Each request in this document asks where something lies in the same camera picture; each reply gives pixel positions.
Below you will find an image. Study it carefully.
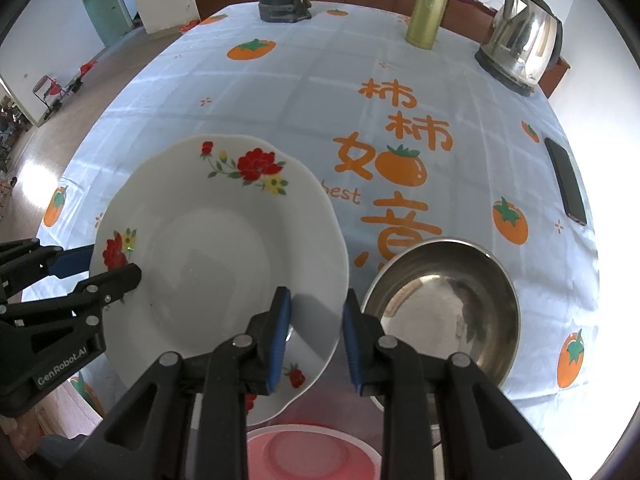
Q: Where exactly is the stainless steel bowl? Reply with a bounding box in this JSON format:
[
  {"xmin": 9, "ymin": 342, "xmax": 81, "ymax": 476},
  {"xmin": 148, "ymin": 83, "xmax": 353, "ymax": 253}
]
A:
[{"xmin": 362, "ymin": 238, "xmax": 521, "ymax": 386}]

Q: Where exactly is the red white enamel bowl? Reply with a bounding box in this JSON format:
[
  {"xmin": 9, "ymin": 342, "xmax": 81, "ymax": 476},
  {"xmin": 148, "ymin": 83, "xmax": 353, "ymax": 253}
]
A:
[{"xmin": 247, "ymin": 425, "xmax": 382, "ymax": 480}]

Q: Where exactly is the white red flower plate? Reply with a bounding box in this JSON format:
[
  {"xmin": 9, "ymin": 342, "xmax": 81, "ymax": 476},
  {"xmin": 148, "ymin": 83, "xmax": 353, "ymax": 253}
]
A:
[{"xmin": 90, "ymin": 134, "xmax": 349, "ymax": 426}]

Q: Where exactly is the green door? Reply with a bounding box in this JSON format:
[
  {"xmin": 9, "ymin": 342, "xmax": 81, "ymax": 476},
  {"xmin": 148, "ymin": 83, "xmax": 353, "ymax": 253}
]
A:
[{"xmin": 82, "ymin": 0, "xmax": 134, "ymax": 48}]

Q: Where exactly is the stainless electric kettle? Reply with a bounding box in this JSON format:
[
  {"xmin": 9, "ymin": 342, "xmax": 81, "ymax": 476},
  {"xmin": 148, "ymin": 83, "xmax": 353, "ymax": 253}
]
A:
[{"xmin": 474, "ymin": 0, "xmax": 563, "ymax": 96}]

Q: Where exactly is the olive green tumbler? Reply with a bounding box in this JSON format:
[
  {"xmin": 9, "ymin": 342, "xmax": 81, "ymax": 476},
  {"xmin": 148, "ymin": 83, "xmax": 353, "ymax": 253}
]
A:
[{"xmin": 406, "ymin": 0, "xmax": 448, "ymax": 50}]

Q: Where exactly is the light blue persimmon tablecloth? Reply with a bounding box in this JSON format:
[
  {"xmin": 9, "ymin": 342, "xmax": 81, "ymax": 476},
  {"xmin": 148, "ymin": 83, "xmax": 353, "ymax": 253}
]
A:
[{"xmin": 39, "ymin": 2, "xmax": 599, "ymax": 479}]

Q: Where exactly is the black smartphone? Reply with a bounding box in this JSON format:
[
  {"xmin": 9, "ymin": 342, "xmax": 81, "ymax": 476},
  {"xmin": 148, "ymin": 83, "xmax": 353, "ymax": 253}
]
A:
[{"xmin": 544, "ymin": 138, "xmax": 588, "ymax": 226}]

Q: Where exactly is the red folding chair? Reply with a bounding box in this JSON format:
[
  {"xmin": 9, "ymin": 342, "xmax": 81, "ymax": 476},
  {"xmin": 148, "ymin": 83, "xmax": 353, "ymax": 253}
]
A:
[{"xmin": 32, "ymin": 75, "xmax": 67, "ymax": 122}]

